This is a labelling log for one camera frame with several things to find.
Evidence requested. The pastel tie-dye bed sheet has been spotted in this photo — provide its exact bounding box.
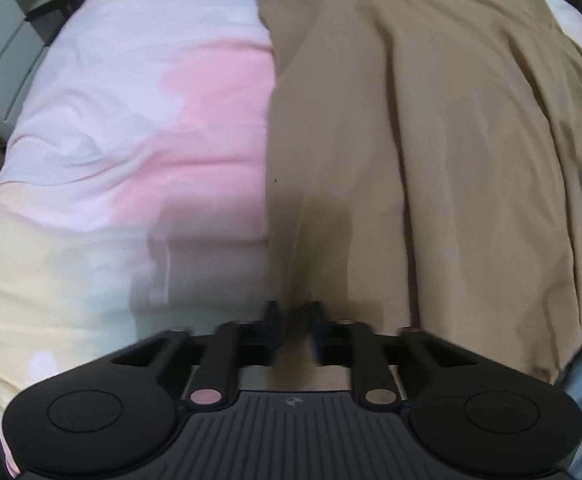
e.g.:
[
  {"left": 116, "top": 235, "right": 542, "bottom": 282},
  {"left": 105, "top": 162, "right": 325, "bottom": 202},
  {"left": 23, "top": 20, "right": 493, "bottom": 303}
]
[{"left": 0, "top": 0, "right": 582, "bottom": 478}]

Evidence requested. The tan zip-up shirt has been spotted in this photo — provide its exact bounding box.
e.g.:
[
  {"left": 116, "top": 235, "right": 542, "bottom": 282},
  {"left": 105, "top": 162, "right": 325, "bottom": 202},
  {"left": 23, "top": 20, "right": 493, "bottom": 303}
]
[{"left": 257, "top": 0, "right": 582, "bottom": 382}]

